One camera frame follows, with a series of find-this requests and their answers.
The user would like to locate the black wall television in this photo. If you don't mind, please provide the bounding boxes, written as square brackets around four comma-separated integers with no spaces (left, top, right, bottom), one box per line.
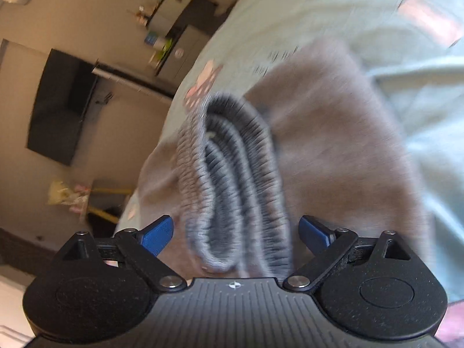
[27,49,97,166]

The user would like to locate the white tall panel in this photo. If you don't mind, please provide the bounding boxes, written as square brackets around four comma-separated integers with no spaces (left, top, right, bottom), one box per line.
[92,61,177,99]

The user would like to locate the grey knit pants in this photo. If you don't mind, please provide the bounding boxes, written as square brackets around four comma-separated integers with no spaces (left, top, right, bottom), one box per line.
[138,39,434,279]

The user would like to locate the blue white box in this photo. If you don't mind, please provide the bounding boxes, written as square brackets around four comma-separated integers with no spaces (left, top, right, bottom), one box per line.
[144,32,166,50]

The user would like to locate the white bedside cabinet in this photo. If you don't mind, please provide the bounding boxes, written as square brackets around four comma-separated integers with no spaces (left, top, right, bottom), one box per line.
[157,26,210,86]

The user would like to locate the mint patterned bed sheet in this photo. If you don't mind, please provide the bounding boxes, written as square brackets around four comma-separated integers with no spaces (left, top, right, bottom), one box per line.
[117,0,463,302]

